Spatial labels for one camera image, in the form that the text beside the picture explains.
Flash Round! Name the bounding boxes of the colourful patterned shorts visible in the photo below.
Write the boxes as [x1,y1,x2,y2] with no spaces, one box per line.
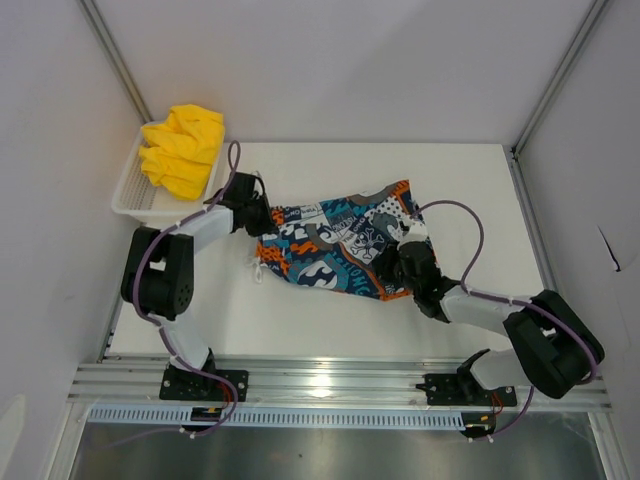
[255,179,417,301]

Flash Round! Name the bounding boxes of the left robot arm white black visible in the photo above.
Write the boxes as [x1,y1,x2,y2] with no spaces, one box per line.
[121,173,276,400]

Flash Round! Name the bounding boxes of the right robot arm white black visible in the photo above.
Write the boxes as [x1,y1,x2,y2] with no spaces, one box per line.
[373,242,605,404]

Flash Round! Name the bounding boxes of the yellow shorts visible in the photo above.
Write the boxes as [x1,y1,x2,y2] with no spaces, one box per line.
[138,104,225,201]

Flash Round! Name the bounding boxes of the white plastic basket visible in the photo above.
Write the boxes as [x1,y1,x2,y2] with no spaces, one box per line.
[111,129,221,226]

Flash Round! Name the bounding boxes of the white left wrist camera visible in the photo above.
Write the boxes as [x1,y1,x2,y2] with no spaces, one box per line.
[251,171,266,191]

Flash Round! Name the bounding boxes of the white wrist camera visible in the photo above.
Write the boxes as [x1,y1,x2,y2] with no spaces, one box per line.
[398,215,429,246]
[251,171,266,191]

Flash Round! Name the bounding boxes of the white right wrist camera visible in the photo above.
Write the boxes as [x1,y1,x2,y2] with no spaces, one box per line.
[398,215,429,246]

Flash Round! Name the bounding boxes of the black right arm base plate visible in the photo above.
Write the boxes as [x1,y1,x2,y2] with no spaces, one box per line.
[415,373,517,407]

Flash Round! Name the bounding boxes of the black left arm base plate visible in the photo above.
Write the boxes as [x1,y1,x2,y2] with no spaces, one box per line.
[159,366,249,402]

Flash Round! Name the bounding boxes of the aluminium mounting rail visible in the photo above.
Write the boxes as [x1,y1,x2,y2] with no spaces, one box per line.
[67,355,614,414]

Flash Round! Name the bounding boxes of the slotted grey cable duct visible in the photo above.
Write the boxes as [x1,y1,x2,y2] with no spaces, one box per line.
[87,404,465,431]

